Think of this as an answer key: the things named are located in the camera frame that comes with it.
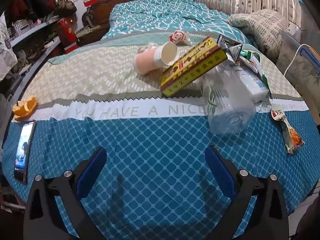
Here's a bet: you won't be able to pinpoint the orange peel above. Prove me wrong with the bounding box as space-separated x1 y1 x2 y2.
12 96 38 122

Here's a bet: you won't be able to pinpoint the pink paper cup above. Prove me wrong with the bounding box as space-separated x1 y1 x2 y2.
133 42 178 75

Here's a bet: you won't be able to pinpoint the clear plastic bottle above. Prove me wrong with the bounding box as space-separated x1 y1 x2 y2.
201 64 258 137

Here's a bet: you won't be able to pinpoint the brown handbag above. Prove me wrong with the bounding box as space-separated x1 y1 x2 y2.
54 0 77 15

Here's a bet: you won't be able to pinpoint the red gift bag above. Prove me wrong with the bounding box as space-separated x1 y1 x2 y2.
57 17 77 54

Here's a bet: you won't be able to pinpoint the teal patterned quilt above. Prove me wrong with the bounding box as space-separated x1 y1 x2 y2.
101 0 250 47

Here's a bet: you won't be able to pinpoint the white tissue pack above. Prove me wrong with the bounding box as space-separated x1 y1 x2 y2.
237 65 272 103

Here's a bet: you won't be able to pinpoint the patterned pillow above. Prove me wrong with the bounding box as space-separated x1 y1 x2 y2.
229 9 290 60

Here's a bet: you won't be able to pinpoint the metal shelf rack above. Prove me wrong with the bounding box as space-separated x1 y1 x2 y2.
0 15 65 120

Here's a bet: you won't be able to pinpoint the orange and white snack wrapper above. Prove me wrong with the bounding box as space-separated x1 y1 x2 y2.
271 103 305 155

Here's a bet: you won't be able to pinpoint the red and white candy wrapper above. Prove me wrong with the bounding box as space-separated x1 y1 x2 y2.
169 29 190 47

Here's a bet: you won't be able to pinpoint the white cable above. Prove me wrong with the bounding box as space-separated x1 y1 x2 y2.
284 44 315 77

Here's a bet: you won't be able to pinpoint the green and white wrapper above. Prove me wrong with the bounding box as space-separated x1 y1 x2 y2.
239 50 272 93

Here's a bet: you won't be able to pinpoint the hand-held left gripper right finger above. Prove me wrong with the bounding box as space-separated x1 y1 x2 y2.
204 145 290 240

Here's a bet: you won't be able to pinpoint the printed blue and beige bedsheet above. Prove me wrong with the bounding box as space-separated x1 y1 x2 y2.
1 31 320 240

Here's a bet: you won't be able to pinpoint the dark blue milk carton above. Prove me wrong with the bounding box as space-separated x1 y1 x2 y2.
217 34 243 64

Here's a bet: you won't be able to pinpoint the yellow cardboard box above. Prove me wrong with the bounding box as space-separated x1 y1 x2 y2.
160 37 228 98

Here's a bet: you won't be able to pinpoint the clear plastic storage bin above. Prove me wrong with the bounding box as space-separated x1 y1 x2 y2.
276 30 320 125

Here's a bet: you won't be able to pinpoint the black smartphone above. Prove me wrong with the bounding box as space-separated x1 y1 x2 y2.
14 120 37 183

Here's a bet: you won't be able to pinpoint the carved wooden headboard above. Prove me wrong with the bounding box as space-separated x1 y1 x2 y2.
82 0 187 47

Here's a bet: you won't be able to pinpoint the hanging clothes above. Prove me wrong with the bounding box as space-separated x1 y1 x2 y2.
7 0 57 23

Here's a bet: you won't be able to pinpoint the stack of papers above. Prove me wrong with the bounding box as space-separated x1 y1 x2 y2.
76 26 94 39

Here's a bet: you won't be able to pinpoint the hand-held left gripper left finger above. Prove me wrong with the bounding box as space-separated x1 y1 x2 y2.
23 146 108 240

